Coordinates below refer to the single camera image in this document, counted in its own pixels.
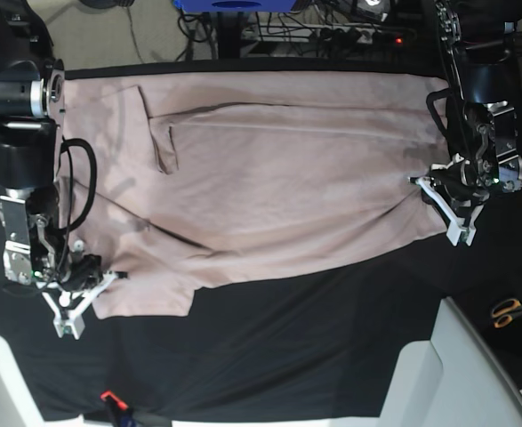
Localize orange blue clamp bottom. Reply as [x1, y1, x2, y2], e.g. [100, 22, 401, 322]
[100, 391, 138, 427]

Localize blue box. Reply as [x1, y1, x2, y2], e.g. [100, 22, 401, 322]
[173, 0, 297, 13]

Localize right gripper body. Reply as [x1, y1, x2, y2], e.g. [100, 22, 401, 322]
[33, 253, 106, 299]

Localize pink T-shirt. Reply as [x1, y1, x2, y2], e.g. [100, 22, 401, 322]
[64, 72, 448, 318]

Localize black table cloth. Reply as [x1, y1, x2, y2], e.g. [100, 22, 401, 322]
[0, 92, 522, 422]

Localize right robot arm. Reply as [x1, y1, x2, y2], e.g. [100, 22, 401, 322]
[0, 1, 125, 295]

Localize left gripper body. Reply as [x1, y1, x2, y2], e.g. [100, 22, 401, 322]
[429, 162, 490, 214]

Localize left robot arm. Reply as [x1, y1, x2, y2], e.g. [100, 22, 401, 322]
[412, 1, 522, 219]

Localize orange handled scissors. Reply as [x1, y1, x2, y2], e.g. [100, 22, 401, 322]
[490, 298, 522, 329]

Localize white power strip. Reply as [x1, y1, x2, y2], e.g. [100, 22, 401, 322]
[242, 22, 375, 44]

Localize white bin left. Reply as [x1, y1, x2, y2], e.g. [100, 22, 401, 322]
[0, 336, 84, 427]

